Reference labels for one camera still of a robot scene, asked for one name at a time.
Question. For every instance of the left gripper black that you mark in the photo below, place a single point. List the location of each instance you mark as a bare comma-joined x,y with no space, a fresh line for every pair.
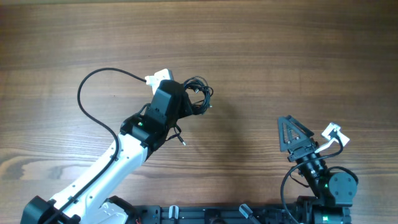
186,109

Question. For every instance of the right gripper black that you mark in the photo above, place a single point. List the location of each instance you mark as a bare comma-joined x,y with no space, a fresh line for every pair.
307,147

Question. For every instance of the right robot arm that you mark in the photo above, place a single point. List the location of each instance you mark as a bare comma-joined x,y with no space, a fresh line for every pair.
333,188

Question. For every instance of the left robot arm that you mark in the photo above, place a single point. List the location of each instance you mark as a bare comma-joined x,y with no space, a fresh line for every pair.
85,200

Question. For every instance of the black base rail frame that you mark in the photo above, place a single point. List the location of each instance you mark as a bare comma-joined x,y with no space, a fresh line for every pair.
207,215

